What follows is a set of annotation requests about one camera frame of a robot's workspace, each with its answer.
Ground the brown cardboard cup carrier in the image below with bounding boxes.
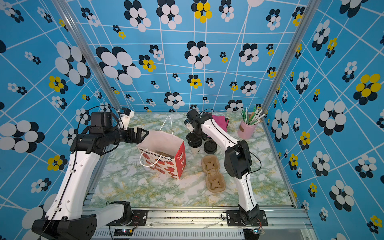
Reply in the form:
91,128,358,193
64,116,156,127
201,155,227,193

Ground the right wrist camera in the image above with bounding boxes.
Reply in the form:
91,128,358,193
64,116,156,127
184,119,194,133

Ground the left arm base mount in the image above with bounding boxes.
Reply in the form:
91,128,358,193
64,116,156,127
107,209,149,227

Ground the pink napkin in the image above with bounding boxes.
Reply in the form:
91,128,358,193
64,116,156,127
212,115,229,132

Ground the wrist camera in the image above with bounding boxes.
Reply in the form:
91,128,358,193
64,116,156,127
119,108,135,130
184,119,194,133

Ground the red white gift bag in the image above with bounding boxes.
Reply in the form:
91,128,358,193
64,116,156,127
137,116,187,180

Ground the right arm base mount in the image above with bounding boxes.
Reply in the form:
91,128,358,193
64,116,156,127
222,210,269,228

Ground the black coffee cup lid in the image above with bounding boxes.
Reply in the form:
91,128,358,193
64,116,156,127
186,136,203,148

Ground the white green straws bundle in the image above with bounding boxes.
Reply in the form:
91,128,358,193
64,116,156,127
241,107,266,126

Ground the black lid stack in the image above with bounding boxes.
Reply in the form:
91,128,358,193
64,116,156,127
204,140,218,155

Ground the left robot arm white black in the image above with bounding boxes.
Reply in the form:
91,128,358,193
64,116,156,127
32,108,149,240

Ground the white paper cup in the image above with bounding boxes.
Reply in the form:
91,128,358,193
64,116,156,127
190,147,201,154

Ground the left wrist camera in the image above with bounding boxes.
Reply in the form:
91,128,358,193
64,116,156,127
119,108,135,130

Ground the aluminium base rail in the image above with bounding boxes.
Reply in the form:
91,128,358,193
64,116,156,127
80,206,317,240

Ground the pink straw holder cup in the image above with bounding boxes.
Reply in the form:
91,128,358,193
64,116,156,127
238,120,257,140

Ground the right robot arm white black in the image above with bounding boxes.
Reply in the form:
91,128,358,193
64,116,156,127
184,109,260,226

